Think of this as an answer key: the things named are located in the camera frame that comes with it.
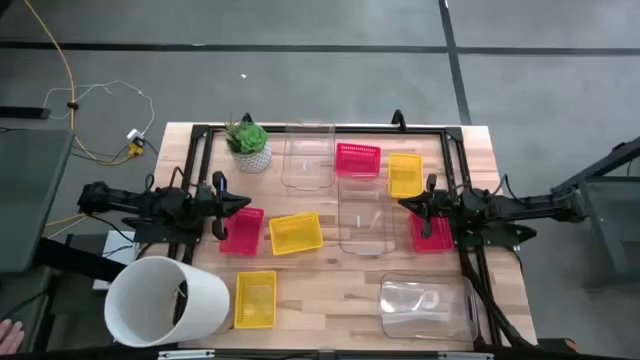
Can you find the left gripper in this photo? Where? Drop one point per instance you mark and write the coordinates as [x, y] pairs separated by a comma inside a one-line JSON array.
[[220, 220]]

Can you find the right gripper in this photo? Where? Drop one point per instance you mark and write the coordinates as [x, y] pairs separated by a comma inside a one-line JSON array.
[[431, 210]]

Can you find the yellow plastic basket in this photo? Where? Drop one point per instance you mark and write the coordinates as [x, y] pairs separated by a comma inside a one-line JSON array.
[[255, 300], [405, 175], [296, 234]]

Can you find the red plastic basket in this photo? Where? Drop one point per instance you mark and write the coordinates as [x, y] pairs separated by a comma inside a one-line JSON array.
[[439, 241], [245, 235], [357, 162]]

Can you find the clear plastic bin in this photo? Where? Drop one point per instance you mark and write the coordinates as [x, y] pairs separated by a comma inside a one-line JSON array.
[[307, 170], [425, 320], [367, 225]]

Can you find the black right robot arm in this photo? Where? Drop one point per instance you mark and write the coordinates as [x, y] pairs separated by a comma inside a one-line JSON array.
[[530, 205]]

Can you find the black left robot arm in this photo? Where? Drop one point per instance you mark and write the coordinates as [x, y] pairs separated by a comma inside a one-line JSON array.
[[125, 200]]

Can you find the green succulent in white pot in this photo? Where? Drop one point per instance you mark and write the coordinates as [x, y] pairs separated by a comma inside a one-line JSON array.
[[252, 160]]

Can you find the yellow plug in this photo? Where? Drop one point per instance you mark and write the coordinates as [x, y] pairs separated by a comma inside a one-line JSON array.
[[135, 150]]

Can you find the white power adapter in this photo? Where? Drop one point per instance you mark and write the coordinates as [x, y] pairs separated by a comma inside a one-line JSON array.
[[135, 134]]

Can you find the white flat box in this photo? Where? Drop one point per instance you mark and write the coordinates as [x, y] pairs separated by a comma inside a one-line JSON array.
[[120, 240]]

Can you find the black stand beam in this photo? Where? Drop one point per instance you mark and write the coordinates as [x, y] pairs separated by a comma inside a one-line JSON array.
[[75, 260]]

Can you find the grey desk top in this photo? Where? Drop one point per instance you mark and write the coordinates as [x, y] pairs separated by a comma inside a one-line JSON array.
[[30, 200]]

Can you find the black flat bar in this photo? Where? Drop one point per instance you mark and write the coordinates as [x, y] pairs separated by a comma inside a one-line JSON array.
[[25, 113]]

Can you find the person's hand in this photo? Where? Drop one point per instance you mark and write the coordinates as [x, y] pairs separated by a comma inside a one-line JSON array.
[[10, 337]]

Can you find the black frame clamp knob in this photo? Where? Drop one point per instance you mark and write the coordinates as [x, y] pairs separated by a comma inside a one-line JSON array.
[[398, 121], [246, 118]]

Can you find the black aluminium rail frame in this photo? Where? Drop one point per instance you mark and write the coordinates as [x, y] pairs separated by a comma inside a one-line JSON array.
[[375, 129]]

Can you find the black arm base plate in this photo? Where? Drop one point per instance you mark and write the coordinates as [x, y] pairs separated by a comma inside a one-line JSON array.
[[500, 236], [155, 232]]

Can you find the silver edge bracket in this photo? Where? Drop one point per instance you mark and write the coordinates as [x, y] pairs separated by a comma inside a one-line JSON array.
[[185, 354], [465, 356]]

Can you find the grey side table black frame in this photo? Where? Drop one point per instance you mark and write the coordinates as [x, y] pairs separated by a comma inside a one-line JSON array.
[[610, 210]]

